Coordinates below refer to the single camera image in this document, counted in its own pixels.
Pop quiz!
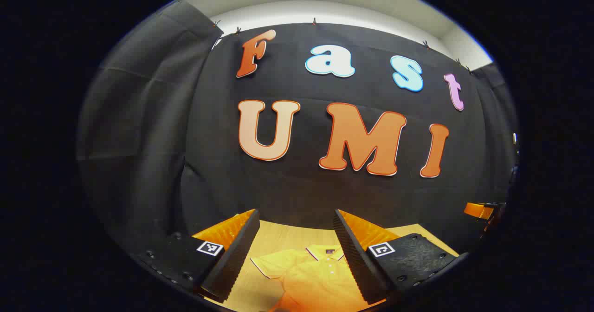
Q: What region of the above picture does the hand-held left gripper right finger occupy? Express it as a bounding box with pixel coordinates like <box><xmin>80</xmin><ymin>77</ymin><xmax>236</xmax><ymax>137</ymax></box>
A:
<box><xmin>332</xmin><ymin>208</ymin><xmax>469</xmax><ymax>305</ymax></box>

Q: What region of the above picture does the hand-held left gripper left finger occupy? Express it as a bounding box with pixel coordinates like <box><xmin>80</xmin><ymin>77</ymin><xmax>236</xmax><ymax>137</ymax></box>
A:
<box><xmin>134</xmin><ymin>208</ymin><xmax>261</xmax><ymax>303</ymax></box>

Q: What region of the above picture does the orange polo T-shirt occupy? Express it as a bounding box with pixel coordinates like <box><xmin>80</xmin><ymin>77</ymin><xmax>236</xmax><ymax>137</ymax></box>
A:
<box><xmin>250</xmin><ymin>245</ymin><xmax>372</xmax><ymax>312</ymax></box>

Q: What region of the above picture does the black backdrop cloth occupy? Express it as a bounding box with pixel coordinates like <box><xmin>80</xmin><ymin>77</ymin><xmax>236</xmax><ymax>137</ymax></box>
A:
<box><xmin>77</xmin><ymin>0</ymin><xmax>519</xmax><ymax>257</ymax></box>

